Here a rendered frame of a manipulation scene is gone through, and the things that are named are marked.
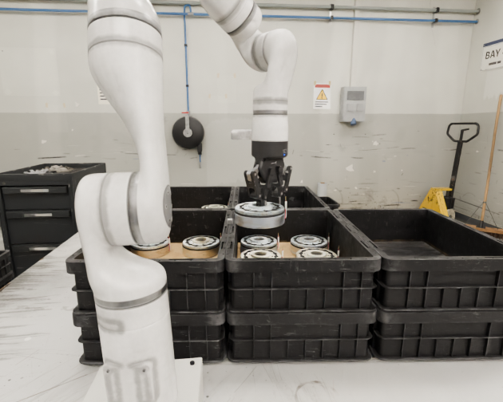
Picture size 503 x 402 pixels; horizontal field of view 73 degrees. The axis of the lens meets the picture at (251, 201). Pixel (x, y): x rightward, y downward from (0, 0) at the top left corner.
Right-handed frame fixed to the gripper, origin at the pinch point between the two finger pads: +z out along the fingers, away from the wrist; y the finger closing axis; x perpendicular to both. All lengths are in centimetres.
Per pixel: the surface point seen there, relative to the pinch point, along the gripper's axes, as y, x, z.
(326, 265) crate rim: -1.8, -15.2, 8.3
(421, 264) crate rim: 10.4, -28.6, 8.3
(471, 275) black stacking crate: 18.4, -35.7, 11.2
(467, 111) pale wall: 439, 39, -34
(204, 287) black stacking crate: -16.8, 2.1, 13.0
